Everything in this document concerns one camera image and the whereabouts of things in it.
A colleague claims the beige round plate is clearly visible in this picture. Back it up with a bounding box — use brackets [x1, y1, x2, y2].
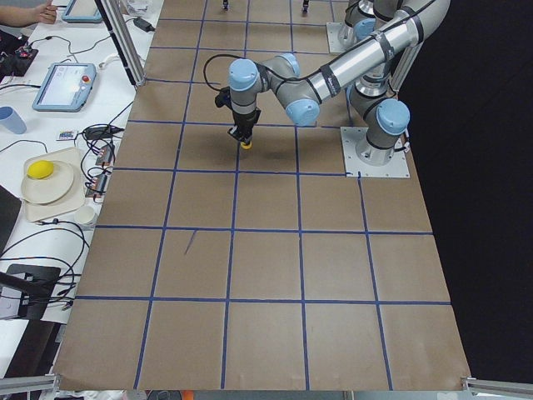
[21, 161, 74, 204]

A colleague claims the aluminium frame post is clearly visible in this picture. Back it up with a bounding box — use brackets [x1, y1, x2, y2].
[95, 0, 146, 87]

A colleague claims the beige rectangular tray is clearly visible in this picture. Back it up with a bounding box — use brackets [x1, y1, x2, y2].
[21, 147, 85, 223]

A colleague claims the far teach pendant tablet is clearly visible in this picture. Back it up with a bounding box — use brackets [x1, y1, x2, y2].
[62, 0, 102, 23]

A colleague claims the yellow lemon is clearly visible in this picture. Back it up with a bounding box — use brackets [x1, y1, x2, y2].
[27, 160, 55, 180]

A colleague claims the teach pendant tablet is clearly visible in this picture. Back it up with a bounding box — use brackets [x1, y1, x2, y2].
[62, 0, 102, 23]
[32, 62, 97, 113]

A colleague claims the light blue plastic cup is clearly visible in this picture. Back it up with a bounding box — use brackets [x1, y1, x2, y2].
[0, 106, 27, 134]

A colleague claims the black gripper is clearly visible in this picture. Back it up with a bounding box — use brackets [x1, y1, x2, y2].
[227, 107, 262, 144]

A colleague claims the person's hand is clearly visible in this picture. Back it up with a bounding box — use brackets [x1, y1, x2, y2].
[28, 1, 57, 24]

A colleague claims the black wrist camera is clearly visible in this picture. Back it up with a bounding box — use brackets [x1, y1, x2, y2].
[215, 87, 232, 110]

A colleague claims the near teach pendant tablet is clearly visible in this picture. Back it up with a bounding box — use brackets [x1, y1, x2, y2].
[32, 62, 97, 113]

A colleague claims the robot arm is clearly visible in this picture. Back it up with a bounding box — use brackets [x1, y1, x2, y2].
[215, 0, 450, 166]

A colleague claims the white paper cup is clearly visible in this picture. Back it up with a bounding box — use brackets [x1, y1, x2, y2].
[74, 206, 98, 230]

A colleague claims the small colourful card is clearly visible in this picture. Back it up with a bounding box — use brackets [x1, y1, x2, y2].
[56, 130, 78, 141]

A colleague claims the brown paper table cover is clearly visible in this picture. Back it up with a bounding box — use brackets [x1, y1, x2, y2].
[54, 1, 469, 390]

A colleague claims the black power adapter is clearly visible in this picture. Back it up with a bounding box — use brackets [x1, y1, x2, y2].
[133, 17, 155, 33]

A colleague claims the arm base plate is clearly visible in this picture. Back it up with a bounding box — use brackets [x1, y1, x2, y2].
[326, 22, 356, 54]
[341, 127, 411, 178]

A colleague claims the yellow push button switch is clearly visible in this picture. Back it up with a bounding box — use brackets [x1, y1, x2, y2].
[240, 137, 252, 150]

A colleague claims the black device on stand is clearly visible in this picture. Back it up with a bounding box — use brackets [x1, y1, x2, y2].
[1, 263, 61, 320]

